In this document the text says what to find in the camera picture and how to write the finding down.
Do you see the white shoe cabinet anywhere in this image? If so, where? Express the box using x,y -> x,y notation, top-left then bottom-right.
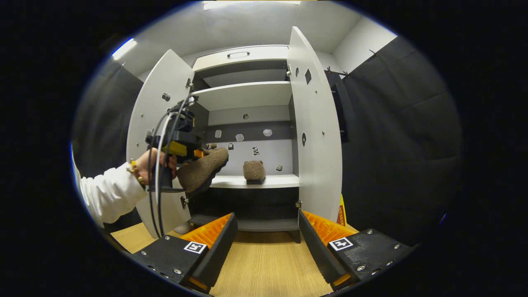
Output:
126,26 -> 343,244

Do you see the white cabinet drawer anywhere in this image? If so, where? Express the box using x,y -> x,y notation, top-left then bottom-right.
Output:
192,45 -> 289,71

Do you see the brown fluffy shoe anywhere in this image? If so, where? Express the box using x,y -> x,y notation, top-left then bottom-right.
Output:
243,160 -> 266,185
177,147 -> 229,194

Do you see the beaded bracelet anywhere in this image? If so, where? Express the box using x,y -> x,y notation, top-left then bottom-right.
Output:
127,159 -> 146,186

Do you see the black backdrop cloth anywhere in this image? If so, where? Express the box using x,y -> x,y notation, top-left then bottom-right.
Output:
72,37 -> 462,248

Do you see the rectangular ceiling panel light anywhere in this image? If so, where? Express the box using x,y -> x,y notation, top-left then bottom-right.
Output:
202,0 -> 302,11

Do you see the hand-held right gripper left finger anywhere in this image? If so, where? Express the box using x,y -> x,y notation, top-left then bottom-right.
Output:
132,212 -> 238,294

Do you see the white shoe cabinet door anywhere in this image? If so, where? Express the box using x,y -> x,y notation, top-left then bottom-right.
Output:
126,49 -> 195,240
288,26 -> 343,223

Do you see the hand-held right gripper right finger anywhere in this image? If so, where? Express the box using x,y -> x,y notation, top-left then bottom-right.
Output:
298,210 -> 413,291

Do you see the narrow ceiling strip light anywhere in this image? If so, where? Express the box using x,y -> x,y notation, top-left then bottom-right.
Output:
111,38 -> 137,61

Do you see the yellow book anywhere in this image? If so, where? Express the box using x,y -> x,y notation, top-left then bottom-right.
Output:
336,194 -> 348,226

